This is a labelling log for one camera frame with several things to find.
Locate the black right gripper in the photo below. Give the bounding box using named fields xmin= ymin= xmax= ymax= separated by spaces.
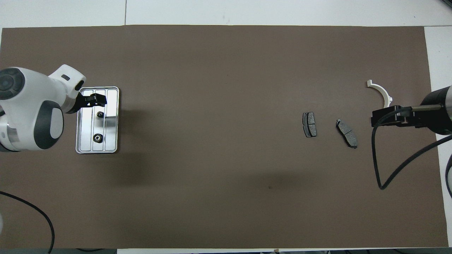
xmin=371 ymin=105 xmax=425 ymax=128

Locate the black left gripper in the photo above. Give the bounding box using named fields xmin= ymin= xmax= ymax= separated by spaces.
xmin=65 ymin=90 xmax=108 ymax=114

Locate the silver ribbed metal tray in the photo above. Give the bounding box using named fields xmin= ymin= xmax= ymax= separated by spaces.
xmin=75 ymin=86 xmax=120 ymax=154

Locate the long grey brake pad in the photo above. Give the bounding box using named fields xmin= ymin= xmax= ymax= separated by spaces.
xmin=335 ymin=119 xmax=358 ymax=149

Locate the small rectangular brake pad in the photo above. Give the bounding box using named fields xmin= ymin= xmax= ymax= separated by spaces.
xmin=302 ymin=112 xmax=317 ymax=138

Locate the brown table mat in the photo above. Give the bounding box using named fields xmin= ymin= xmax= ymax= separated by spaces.
xmin=0 ymin=25 xmax=449 ymax=249

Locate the white semicircular plastic bracket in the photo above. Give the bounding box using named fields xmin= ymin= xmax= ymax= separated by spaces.
xmin=367 ymin=80 xmax=393 ymax=108

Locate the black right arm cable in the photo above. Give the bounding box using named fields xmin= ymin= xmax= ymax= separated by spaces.
xmin=371 ymin=106 xmax=452 ymax=190

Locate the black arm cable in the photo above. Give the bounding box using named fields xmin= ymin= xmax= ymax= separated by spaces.
xmin=0 ymin=190 xmax=55 ymax=254
xmin=371 ymin=106 xmax=452 ymax=190

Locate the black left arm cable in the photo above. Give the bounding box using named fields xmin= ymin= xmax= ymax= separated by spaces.
xmin=0 ymin=190 xmax=55 ymax=254

